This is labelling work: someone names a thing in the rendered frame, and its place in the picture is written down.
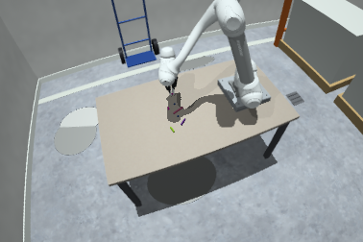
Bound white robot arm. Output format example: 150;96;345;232
158;0;263;109

